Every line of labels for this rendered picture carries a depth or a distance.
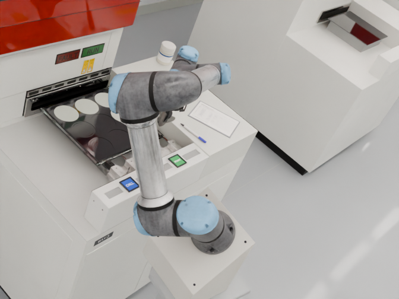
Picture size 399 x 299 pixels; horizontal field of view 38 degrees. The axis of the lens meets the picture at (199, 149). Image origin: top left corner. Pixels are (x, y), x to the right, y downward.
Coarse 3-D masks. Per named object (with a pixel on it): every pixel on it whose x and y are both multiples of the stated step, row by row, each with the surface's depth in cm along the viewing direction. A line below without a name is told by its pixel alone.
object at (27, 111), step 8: (88, 80) 249; (96, 80) 252; (104, 80) 256; (56, 88) 237; (64, 88) 239; (72, 88) 243; (96, 88) 258; (104, 88) 261; (32, 96) 228; (40, 96) 231; (48, 96) 234; (72, 96) 248; (80, 96) 251; (24, 104) 229; (48, 104) 239; (24, 112) 231; (32, 112) 233; (40, 112) 237
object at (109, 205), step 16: (192, 144) 237; (192, 160) 229; (128, 176) 210; (176, 176) 222; (192, 176) 235; (96, 192) 199; (112, 192) 202; (128, 192) 204; (96, 208) 201; (112, 208) 198; (128, 208) 208; (96, 224) 204; (112, 224) 207
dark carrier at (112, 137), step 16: (48, 112) 231; (80, 112) 238; (64, 128) 227; (80, 128) 230; (96, 128) 234; (112, 128) 237; (80, 144) 224; (96, 144) 227; (112, 144) 230; (128, 144) 233
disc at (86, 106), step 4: (80, 100) 243; (84, 100) 244; (88, 100) 245; (76, 104) 240; (80, 104) 241; (84, 104) 242; (88, 104) 243; (92, 104) 244; (96, 104) 245; (80, 108) 240; (84, 108) 241; (88, 108) 241; (92, 108) 242; (96, 108) 243; (84, 112) 239; (88, 112) 239; (92, 112) 240; (96, 112) 241
